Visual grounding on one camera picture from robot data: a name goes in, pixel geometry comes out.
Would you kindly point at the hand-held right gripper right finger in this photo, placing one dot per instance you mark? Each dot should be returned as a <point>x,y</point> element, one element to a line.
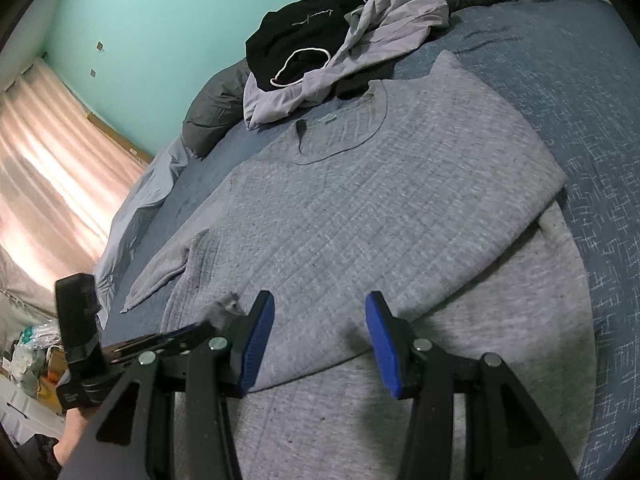
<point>382,345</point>

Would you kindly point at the person's left forearm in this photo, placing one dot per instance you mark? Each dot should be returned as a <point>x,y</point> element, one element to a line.
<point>35,460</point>

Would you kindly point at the black pants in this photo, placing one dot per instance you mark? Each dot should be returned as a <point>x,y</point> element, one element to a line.
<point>360,82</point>

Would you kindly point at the bed with blue sheet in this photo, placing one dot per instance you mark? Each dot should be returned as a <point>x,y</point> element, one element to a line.
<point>575,85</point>

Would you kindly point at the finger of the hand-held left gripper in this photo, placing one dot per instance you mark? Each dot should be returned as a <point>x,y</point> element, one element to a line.
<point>165,337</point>

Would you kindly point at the dark grey rolled duvet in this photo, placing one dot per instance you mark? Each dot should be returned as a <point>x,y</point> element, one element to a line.
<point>210,105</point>

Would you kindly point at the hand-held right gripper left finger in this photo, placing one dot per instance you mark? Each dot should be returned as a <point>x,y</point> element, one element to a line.
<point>257,345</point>

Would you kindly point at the grey sweater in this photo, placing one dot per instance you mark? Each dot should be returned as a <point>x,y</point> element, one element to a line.
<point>375,200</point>

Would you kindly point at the black sweater with white collar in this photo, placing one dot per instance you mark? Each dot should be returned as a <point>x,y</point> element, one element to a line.
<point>300,25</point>

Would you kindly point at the lilac hoodie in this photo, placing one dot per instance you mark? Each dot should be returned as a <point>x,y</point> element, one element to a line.
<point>390,25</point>

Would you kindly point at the pink curtain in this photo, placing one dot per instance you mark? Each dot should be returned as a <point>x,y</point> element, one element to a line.
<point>55,180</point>

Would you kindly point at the plastic bags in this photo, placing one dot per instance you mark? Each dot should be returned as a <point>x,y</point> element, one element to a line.
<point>35,355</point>

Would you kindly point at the wooden window frame strip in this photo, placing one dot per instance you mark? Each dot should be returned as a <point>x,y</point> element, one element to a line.
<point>117,140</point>

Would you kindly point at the light grey blanket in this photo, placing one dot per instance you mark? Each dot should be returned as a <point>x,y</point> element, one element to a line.
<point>140,210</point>

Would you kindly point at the person's left hand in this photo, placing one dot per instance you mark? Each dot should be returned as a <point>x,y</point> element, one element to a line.
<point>72,432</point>

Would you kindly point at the white storage box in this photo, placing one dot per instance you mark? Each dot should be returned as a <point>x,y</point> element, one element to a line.
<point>25,410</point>

